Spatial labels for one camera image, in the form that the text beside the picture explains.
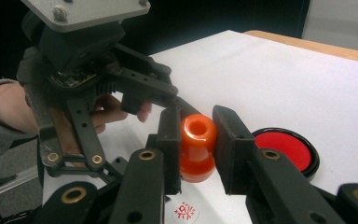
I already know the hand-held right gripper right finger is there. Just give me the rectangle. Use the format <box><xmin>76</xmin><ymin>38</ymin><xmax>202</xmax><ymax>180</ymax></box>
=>
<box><xmin>212</xmin><ymin>105</ymin><xmax>347</xmax><ymax>224</ymax></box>

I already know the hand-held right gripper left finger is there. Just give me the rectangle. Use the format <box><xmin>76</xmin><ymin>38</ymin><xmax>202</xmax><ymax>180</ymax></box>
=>
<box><xmin>108</xmin><ymin>105</ymin><xmax>182</xmax><ymax>224</ymax></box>

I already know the orange stamp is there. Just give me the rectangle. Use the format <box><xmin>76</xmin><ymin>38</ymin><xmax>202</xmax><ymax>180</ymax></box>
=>
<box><xmin>179</xmin><ymin>113</ymin><xmax>219</xmax><ymax>184</ymax></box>

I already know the round red ink pad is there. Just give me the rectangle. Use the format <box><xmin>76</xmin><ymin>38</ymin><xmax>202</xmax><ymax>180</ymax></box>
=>
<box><xmin>251</xmin><ymin>126</ymin><xmax>322</xmax><ymax>179</ymax></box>

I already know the small white paper sheet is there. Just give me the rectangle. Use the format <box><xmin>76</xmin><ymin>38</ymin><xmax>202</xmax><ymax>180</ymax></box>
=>
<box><xmin>163</xmin><ymin>178</ymin><xmax>254</xmax><ymax>224</ymax></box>

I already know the dark curtain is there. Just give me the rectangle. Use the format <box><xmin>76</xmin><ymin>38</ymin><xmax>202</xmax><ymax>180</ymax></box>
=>
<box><xmin>0</xmin><ymin>0</ymin><xmax>311</xmax><ymax>80</ymax></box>

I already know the wooden table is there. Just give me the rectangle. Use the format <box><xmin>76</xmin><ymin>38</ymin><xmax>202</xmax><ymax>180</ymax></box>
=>
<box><xmin>243</xmin><ymin>29</ymin><xmax>358</xmax><ymax>66</ymax></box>

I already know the aluminium rail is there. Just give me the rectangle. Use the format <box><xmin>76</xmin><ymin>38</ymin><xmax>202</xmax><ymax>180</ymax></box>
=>
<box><xmin>0</xmin><ymin>167</ymin><xmax>41</xmax><ymax>199</ymax></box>

